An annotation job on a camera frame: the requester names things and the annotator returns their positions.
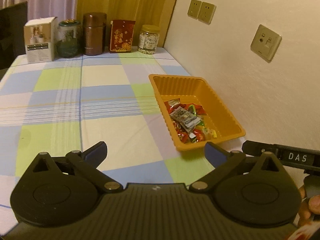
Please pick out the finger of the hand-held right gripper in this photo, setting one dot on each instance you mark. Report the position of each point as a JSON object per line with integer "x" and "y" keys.
{"x": 255, "y": 148}

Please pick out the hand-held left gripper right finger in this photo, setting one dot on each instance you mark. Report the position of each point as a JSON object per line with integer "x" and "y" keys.
{"x": 215, "y": 153}

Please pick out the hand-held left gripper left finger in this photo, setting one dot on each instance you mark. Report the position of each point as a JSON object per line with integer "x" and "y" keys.
{"x": 96, "y": 153}

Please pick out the orange plastic tray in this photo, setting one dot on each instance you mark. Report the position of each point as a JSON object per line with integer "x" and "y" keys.
{"x": 220, "y": 110}

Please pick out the pile of snack packets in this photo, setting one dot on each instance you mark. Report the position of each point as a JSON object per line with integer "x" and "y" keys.
{"x": 186, "y": 120}

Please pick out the person's right hand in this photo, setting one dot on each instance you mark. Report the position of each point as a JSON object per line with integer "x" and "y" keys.
{"x": 313, "y": 206}

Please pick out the checked pastel tablecloth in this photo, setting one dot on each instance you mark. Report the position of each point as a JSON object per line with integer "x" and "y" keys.
{"x": 100, "y": 92}

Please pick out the green glass jar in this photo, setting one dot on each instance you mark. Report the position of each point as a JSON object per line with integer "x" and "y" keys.
{"x": 68, "y": 41}

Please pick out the brown metal canister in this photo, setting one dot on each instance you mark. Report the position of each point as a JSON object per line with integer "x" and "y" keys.
{"x": 94, "y": 35}

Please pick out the red gold-printed box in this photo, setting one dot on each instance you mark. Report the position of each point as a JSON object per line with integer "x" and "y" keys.
{"x": 122, "y": 37}

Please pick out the clear plastic candy jar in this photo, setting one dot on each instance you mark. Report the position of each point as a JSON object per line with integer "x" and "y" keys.
{"x": 149, "y": 41}

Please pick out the white cardboard box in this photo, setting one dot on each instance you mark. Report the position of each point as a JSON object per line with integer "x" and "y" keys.
{"x": 40, "y": 42}

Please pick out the black screen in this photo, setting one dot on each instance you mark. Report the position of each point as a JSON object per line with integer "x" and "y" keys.
{"x": 11, "y": 35}

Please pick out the yellow wood-grain panel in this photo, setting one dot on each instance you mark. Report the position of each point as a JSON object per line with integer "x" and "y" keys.
{"x": 130, "y": 0}

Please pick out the large beige wall socket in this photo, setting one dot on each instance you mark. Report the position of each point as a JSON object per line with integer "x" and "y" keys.
{"x": 266, "y": 43}

